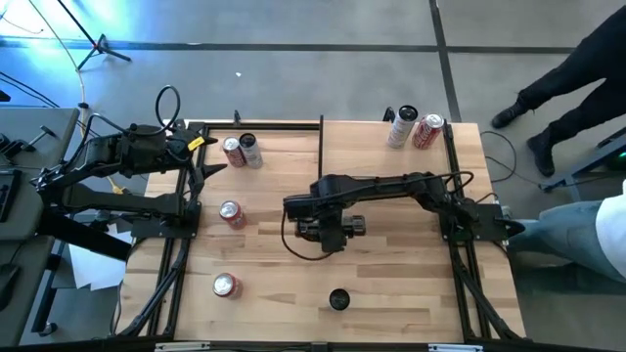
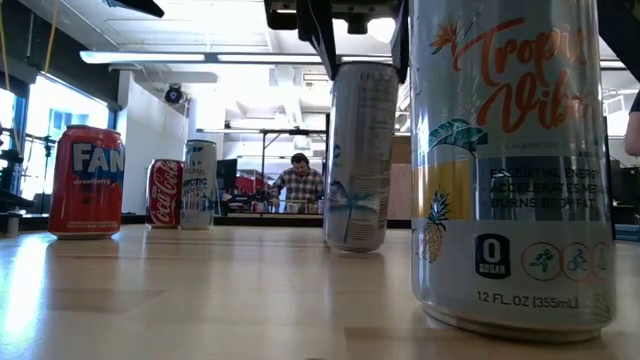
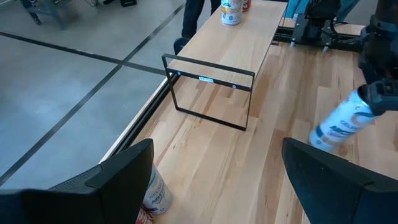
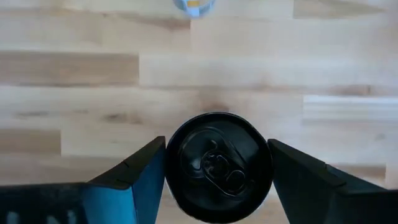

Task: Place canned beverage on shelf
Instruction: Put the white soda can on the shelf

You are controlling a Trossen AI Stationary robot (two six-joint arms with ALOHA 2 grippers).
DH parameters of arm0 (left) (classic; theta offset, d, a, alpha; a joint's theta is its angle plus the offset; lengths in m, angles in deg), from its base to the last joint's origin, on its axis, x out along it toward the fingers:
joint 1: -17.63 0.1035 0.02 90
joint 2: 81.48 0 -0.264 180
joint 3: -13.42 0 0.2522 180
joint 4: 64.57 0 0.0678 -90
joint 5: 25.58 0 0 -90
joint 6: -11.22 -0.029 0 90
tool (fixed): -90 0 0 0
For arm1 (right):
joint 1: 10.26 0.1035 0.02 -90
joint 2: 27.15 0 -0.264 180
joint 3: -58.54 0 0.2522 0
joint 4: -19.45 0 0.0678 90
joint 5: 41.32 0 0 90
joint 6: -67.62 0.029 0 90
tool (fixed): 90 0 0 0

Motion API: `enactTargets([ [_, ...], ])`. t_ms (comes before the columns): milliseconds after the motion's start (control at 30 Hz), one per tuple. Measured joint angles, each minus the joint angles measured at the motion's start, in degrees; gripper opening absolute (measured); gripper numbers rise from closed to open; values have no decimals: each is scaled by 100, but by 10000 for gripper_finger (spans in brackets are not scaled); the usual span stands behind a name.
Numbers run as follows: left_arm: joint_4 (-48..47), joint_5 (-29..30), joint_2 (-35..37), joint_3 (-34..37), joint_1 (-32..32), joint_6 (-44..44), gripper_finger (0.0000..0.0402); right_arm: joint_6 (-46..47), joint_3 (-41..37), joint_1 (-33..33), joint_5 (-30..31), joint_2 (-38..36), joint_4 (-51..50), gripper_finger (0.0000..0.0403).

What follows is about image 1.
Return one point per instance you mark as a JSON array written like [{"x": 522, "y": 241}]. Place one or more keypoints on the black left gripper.
[{"x": 178, "y": 146}]

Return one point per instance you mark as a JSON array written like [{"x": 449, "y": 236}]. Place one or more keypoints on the dark metal stand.
[{"x": 587, "y": 168}]

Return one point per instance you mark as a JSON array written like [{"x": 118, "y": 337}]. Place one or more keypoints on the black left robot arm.
[{"x": 98, "y": 151}]

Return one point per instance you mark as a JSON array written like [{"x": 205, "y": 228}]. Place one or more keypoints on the black table frame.
[{"x": 264, "y": 126}]

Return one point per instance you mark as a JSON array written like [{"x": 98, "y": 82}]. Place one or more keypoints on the red Fanta strawberry can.
[{"x": 232, "y": 215}]

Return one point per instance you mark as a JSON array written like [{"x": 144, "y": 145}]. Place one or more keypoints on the black tripod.
[{"x": 100, "y": 46}]

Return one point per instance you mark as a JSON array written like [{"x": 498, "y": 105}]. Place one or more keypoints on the black keyboard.
[{"x": 7, "y": 195}]

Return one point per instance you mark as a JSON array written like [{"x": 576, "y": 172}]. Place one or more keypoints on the black clamp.
[
  {"x": 237, "y": 117},
  {"x": 389, "y": 116}
]

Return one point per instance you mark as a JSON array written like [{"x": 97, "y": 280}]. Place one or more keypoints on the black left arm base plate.
[{"x": 147, "y": 230}]

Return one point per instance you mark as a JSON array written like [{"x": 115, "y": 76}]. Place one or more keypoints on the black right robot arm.
[{"x": 381, "y": 186}]

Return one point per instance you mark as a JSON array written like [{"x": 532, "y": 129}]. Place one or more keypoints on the white metal bracket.
[
  {"x": 455, "y": 348},
  {"x": 181, "y": 347}
]

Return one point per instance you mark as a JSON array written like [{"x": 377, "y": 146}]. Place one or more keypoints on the red Coca-Cola can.
[
  {"x": 426, "y": 134},
  {"x": 235, "y": 154}
]

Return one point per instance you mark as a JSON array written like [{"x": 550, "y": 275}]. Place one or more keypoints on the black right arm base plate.
[{"x": 496, "y": 227}]

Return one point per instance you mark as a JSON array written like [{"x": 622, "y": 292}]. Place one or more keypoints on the Celsius Arctic Vibe can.
[{"x": 252, "y": 154}]

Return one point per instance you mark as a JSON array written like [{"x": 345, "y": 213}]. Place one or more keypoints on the grey desk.
[
  {"x": 29, "y": 274},
  {"x": 58, "y": 117}
]

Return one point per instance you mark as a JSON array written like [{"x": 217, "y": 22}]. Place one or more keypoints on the Celsius Tropical Vibe can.
[{"x": 339, "y": 299}]

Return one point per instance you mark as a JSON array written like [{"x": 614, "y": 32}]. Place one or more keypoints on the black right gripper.
[{"x": 354, "y": 225}]

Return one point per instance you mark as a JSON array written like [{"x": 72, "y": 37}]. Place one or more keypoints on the yellow tag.
[{"x": 196, "y": 143}]

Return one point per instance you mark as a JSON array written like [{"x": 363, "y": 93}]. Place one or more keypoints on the yellow plug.
[{"x": 116, "y": 187}]

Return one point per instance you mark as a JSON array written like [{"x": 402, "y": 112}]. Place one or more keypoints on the red soda can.
[{"x": 226, "y": 286}]

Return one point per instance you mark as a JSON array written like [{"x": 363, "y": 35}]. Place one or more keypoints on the black computer mouse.
[{"x": 7, "y": 286}]

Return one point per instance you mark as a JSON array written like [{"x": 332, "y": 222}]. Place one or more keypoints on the white Celsius can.
[{"x": 400, "y": 132}]

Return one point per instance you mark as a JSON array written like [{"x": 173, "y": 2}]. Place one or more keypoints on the white paper sheets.
[{"x": 93, "y": 271}]

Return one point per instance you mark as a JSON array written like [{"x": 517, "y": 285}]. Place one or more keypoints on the person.
[
  {"x": 577, "y": 230},
  {"x": 587, "y": 58}
]

